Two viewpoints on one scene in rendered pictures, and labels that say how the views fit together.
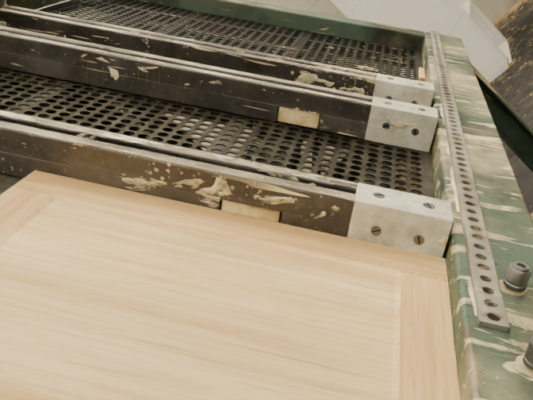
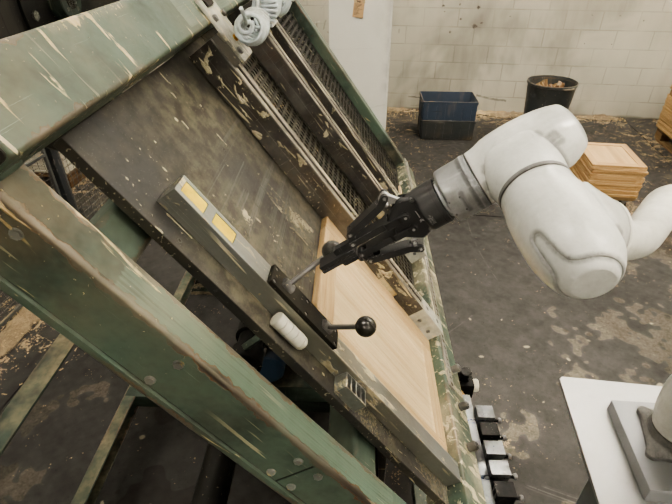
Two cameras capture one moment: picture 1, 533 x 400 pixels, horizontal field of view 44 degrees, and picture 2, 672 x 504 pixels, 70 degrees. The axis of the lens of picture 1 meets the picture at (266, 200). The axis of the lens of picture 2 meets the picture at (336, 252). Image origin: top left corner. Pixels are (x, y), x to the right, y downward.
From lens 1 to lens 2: 1.00 m
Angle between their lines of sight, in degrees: 33
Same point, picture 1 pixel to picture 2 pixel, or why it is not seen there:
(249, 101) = (369, 194)
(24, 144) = (334, 205)
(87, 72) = (314, 122)
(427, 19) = (365, 91)
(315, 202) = (411, 300)
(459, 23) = (378, 107)
